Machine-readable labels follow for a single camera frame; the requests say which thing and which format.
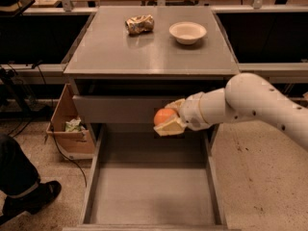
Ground crumpled green white wrapper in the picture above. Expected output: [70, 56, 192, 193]
[64, 118, 85, 132]

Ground black shoe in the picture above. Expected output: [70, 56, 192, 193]
[3, 181, 62, 217]

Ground open grey middle drawer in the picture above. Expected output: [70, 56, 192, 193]
[63, 125, 228, 231]

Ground white paper bowl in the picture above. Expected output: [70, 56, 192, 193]
[169, 22, 207, 45]

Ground black floor cable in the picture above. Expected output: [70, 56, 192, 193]
[30, 60, 89, 188]

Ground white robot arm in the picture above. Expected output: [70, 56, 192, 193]
[154, 73, 308, 149]

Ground orange fruit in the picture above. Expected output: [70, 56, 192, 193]
[154, 108, 176, 126]

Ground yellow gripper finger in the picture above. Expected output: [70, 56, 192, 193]
[165, 98, 185, 112]
[154, 114, 186, 137]

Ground person's dark trouser leg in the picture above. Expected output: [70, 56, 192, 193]
[0, 134, 40, 198]

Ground cardboard box on floor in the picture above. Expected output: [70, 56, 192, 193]
[46, 84, 95, 160]

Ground grey top drawer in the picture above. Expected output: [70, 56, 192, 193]
[72, 94, 232, 125]

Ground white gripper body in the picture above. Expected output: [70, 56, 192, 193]
[179, 92, 211, 131]

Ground crumpled gold chip bag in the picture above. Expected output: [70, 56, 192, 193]
[125, 14, 155, 35]

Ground grey drawer cabinet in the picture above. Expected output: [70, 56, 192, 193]
[64, 6, 238, 145]

